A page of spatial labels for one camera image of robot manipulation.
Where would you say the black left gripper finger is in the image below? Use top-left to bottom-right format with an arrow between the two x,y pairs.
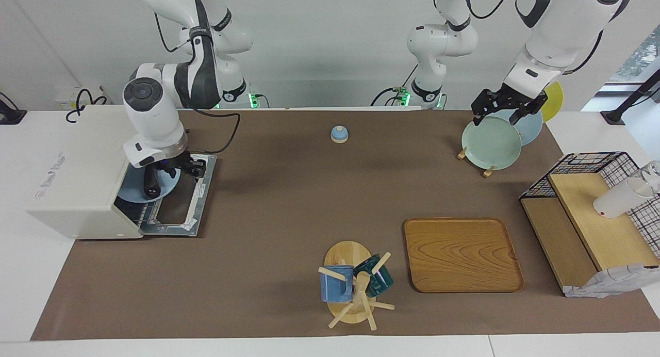
509,95 -> 549,126
471,90 -> 498,127

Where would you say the glass oven door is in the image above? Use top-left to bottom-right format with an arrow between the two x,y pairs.
137,153 -> 218,238

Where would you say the black handled utensil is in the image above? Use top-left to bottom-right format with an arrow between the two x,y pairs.
143,167 -> 161,200

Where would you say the cream toaster oven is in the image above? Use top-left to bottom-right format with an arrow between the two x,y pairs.
26,105 -> 146,240

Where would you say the light blue racked plate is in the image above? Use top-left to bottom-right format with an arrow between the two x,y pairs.
494,108 -> 544,147

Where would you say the yellow plate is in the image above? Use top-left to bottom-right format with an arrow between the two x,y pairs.
540,82 -> 565,123

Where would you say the pale green plate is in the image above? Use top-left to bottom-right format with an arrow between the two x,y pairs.
461,116 -> 523,171

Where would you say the wooden plate rack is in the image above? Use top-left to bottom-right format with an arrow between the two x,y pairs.
457,147 -> 499,179

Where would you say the brown table mat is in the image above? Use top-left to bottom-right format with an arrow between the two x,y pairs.
31,109 -> 660,342

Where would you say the white cup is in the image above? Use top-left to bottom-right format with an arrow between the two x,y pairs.
592,177 -> 656,219

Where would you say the clear glass cup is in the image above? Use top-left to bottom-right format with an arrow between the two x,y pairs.
638,160 -> 660,193

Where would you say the wooden serving tray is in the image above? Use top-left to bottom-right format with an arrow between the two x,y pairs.
404,217 -> 525,294

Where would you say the wooden mug tree stand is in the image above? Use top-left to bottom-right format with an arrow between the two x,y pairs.
317,240 -> 396,331

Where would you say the black clamp base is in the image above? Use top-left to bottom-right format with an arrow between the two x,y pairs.
0,92 -> 28,126

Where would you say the blue mug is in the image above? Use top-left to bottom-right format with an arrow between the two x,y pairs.
320,265 -> 355,303

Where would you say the white patterned cloth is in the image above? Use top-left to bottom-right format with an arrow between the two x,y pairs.
563,263 -> 660,299

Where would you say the dark green mug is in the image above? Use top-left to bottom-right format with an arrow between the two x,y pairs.
353,253 -> 394,298

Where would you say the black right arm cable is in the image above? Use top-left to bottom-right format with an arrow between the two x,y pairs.
153,0 -> 242,155

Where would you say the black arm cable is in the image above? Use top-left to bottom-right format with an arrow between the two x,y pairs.
153,0 -> 242,155
432,0 -> 605,75

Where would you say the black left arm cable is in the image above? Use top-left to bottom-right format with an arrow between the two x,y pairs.
432,0 -> 605,75

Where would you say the black oven power cable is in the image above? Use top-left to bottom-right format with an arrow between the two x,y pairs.
65,88 -> 108,123

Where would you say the white wall socket box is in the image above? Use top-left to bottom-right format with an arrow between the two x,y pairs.
55,86 -> 105,111

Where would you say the wooden shelf with wire basket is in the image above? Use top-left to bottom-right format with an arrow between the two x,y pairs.
519,151 -> 660,296

